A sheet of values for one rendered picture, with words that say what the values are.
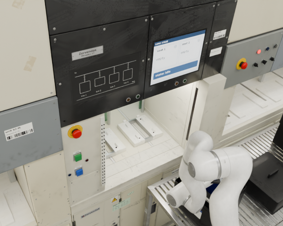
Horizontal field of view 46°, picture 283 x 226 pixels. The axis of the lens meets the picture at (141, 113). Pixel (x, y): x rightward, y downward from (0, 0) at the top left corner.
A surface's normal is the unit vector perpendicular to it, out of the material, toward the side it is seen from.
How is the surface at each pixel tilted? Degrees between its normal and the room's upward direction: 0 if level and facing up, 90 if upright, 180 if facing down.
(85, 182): 90
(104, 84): 90
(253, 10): 90
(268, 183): 0
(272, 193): 0
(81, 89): 90
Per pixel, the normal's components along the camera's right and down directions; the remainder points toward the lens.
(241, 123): 0.06, -0.78
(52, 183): 0.54, 0.55
